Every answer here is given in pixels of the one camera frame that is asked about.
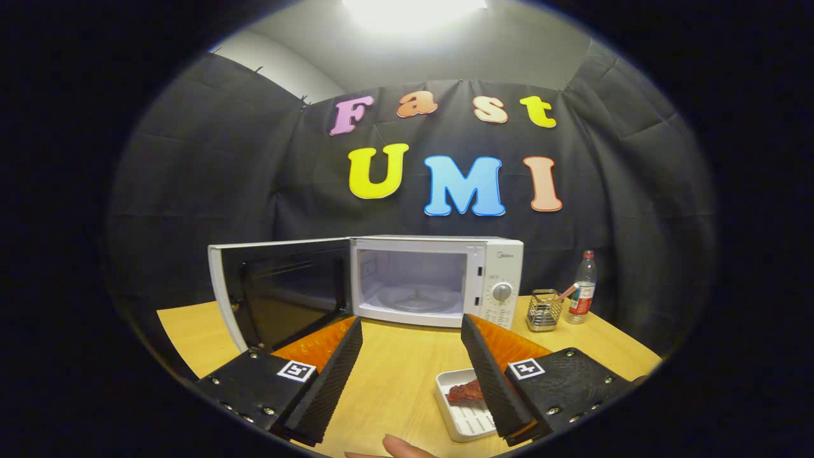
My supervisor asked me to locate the metal wire basket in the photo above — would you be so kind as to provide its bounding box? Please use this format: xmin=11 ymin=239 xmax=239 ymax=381
xmin=526 ymin=289 xmax=564 ymax=333

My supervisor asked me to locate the white ribbed rectangular dish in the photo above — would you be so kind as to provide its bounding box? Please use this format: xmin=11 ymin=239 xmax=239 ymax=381
xmin=435 ymin=369 xmax=498 ymax=443

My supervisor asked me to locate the glass turntable plate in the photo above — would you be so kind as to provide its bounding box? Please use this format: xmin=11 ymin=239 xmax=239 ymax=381
xmin=377 ymin=283 xmax=460 ymax=314

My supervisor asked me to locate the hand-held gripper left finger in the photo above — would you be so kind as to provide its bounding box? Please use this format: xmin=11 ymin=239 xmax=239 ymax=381
xmin=193 ymin=316 xmax=364 ymax=447

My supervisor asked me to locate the clear plastic water bottle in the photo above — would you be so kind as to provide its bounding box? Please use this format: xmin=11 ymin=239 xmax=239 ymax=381
xmin=567 ymin=250 xmax=597 ymax=325

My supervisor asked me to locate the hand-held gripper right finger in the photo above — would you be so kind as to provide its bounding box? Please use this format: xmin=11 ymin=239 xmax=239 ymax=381
xmin=460 ymin=313 xmax=637 ymax=446

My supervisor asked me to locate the black backdrop cloth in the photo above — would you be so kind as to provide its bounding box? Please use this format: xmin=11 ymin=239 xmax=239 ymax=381
xmin=105 ymin=38 xmax=719 ymax=382

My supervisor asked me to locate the reddish brown fried meat piece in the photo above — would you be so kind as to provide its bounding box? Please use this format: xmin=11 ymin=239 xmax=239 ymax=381
xmin=446 ymin=379 xmax=485 ymax=405

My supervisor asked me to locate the white toaster oven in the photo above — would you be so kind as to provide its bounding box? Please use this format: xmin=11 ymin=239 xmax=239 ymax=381
xmin=207 ymin=235 xmax=525 ymax=354

